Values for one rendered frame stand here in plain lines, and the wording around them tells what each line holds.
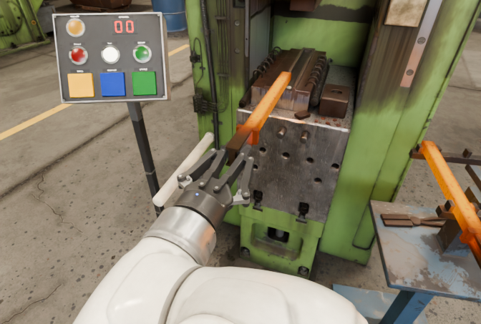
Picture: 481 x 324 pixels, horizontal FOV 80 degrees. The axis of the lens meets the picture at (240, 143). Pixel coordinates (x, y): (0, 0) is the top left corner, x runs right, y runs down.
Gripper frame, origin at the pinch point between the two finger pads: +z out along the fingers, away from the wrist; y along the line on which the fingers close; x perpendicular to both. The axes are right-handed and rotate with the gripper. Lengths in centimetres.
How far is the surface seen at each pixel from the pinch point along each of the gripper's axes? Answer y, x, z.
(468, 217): 45.8, -12.6, 8.7
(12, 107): -286, -108, 114
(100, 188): -122, -107, 54
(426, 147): 41, -13, 32
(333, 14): 7, 5, 92
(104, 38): -57, 6, 30
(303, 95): 5.7, -9.3, 43.9
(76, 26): -66, 10, 28
